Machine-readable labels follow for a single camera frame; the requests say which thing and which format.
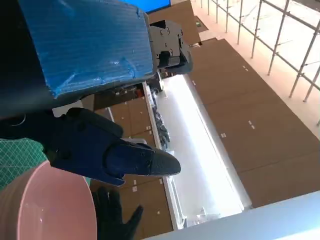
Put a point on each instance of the black left hand blue tape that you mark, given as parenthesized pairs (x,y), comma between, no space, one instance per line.
(75,50)

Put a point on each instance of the black gloved right hand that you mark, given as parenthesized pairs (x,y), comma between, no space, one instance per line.
(110,220)

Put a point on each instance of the pink bowl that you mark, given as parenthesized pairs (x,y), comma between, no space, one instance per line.
(50,212)

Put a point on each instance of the blue screen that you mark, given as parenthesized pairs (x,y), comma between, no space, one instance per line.
(157,5)

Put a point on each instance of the green cutting mat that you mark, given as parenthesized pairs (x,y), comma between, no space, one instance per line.
(15,160)

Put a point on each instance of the long white desk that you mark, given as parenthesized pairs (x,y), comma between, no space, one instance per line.
(195,140)

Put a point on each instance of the white metal scaffold frame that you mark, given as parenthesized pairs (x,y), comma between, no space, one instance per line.
(278,37)

